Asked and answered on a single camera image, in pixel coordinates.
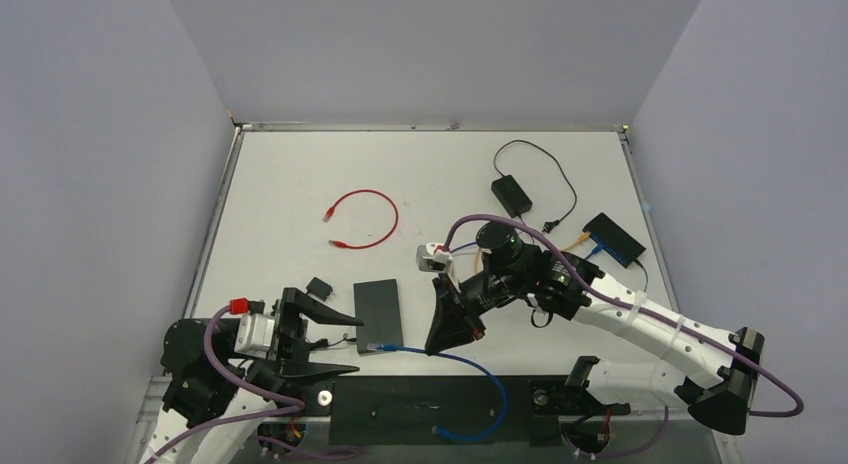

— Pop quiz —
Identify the black power adapter with cord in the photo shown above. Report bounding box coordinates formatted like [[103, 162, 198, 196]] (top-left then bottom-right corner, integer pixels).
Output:
[[492, 139, 606, 259]]

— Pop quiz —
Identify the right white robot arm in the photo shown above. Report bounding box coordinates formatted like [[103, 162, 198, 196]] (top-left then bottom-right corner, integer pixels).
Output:
[[416, 222, 764, 435]]

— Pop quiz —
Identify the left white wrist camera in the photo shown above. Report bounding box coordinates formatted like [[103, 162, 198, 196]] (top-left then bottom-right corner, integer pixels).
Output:
[[234, 313, 275, 357]]

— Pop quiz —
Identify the red ethernet cable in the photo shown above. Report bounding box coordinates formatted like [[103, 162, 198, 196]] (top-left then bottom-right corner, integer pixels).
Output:
[[321, 188, 400, 252]]

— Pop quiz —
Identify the purple cable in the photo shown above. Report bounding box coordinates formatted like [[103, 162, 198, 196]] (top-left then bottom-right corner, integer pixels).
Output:
[[142, 300, 307, 464], [442, 214, 806, 419]]

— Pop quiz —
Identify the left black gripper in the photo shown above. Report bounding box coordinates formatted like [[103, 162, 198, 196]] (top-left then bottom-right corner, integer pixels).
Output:
[[225, 290, 365, 378]]

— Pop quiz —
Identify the blue ethernet cable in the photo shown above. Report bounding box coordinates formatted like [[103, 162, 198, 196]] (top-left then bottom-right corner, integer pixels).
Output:
[[450, 240, 604, 264], [367, 343, 510, 445]]

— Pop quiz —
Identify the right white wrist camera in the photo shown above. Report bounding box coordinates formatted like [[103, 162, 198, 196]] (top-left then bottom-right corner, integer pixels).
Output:
[[415, 242, 460, 289]]

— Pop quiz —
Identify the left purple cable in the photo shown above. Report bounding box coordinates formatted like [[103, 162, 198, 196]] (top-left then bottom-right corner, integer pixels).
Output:
[[142, 300, 307, 464]]

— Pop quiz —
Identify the black network switch small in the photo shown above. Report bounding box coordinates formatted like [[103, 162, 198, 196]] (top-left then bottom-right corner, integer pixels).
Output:
[[582, 213, 647, 268]]

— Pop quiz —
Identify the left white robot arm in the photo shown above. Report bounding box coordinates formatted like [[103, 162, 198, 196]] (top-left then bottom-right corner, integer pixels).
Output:
[[139, 287, 363, 463]]

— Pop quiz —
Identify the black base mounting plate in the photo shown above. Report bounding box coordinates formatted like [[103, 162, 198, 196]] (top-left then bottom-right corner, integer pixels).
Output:
[[294, 374, 631, 446]]

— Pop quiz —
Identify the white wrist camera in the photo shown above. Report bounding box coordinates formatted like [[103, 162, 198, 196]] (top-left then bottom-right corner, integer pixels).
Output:
[[234, 313, 275, 357], [415, 242, 460, 289]]

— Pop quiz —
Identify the yellow ethernet cable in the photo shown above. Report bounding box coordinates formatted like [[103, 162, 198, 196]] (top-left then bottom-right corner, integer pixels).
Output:
[[471, 230, 592, 277]]

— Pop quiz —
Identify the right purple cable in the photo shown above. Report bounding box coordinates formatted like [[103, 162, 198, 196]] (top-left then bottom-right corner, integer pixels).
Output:
[[442, 214, 806, 419]]

